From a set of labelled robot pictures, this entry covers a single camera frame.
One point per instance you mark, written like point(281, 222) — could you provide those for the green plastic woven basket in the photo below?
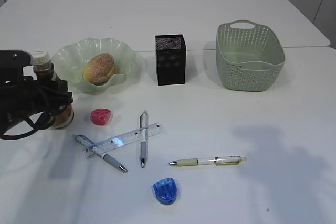
point(249, 56)

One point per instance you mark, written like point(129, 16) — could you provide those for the pink pencil sharpener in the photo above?
point(101, 116)

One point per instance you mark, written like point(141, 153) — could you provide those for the black mesh pen holder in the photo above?
point(170, 59)

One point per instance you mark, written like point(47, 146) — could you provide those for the green wavy glass plate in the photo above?
point(71, 60)

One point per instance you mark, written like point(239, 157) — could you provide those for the brown coffee drink bottle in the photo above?
point(47, 77)

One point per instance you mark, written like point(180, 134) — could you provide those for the clear plastic ruler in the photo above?
point(122, 140)

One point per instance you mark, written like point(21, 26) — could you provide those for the grey grip pen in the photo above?
point(144, 138)
point(91, 150)

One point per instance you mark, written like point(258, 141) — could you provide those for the grey grip pen middle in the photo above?
point(144, 138)

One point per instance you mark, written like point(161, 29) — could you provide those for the sugared bread loaf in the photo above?
point(99, 69)

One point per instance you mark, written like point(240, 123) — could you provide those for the beige grip white pen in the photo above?
point(218, 161)

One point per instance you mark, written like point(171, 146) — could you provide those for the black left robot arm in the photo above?
point(15, 66)

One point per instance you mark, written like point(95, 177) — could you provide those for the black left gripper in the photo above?
point(33, 103)

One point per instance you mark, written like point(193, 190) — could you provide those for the blue pencil sharpener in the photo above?
point(166, 191)

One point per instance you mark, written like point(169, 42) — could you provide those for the grey grip pen left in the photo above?
point(91, 150)

